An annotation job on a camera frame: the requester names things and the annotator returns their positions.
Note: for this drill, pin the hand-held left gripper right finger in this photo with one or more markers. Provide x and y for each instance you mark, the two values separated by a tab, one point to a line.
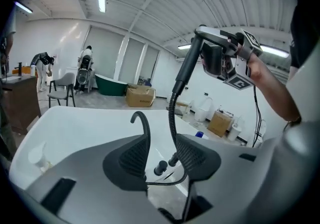
197	158

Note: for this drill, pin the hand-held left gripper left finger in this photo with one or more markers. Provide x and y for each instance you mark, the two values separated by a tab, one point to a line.
127	165

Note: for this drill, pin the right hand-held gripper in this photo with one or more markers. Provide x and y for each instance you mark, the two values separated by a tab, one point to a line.
237	68

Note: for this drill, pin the white bathtub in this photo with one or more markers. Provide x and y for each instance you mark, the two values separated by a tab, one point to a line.
87	123

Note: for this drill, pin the person's right forearm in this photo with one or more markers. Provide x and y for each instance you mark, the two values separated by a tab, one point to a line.
272	85

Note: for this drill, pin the green bathtub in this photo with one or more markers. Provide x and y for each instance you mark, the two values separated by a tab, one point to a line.
111	85

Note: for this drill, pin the black round faucet knob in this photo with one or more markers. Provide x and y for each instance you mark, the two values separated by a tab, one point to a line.
173	160

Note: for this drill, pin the closed brown cardboard box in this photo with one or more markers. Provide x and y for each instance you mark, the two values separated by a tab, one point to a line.
218	123

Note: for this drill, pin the black curved faucet spout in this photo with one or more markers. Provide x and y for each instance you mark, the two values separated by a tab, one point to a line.
146	125

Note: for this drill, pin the large open cardboard box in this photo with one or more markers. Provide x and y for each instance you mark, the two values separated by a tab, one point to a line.
140	96

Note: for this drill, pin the person's black clothing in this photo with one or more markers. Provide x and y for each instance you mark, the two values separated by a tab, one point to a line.
305	33

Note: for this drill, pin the grey chair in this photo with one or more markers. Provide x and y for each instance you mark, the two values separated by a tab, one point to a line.
62	85

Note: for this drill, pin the window with grey blinds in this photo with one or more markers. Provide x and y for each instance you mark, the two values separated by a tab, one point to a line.
107	53

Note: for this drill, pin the white bottle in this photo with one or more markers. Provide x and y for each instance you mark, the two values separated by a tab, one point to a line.
33	70

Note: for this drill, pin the small black basin faucet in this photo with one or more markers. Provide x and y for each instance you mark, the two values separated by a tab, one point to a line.
18	68

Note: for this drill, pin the wooden stool frame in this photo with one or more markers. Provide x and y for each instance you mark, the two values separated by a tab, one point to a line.
182	108

